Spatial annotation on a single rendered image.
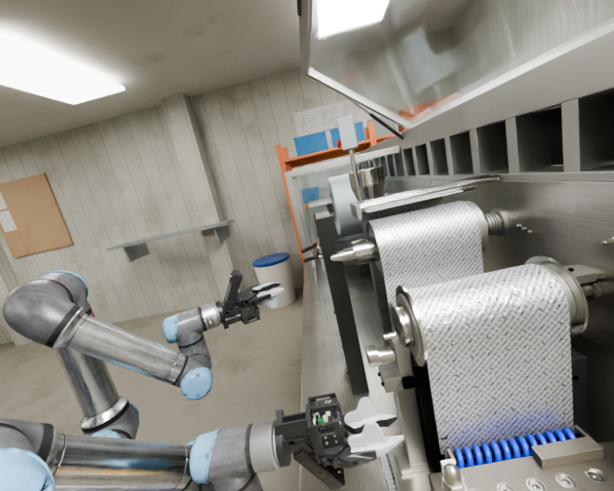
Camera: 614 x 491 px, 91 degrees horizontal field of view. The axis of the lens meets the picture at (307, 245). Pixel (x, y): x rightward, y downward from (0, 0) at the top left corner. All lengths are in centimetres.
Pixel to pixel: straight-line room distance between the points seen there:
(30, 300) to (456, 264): 94
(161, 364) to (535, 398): 77
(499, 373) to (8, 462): 65
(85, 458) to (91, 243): 509
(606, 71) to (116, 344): 102
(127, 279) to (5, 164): 235
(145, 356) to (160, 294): 447
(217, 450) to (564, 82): 86
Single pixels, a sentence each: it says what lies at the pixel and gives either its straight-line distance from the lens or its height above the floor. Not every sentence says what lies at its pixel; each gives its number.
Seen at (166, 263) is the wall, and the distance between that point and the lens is 506.
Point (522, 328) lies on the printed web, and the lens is 62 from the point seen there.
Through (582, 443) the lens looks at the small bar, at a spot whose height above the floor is 105.
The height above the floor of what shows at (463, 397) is 113.
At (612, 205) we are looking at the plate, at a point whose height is 140.
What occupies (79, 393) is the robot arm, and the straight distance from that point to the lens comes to 104.
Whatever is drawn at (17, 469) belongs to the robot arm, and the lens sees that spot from 45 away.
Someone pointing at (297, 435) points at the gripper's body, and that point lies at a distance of 61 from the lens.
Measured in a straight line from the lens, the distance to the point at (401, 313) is 57.
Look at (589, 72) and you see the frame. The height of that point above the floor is 161.
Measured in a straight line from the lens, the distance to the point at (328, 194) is 149.
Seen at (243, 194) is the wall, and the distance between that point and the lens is 442.
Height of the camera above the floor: 155
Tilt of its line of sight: 12 degrees down
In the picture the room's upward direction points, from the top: 13 degrees counter-clockwise
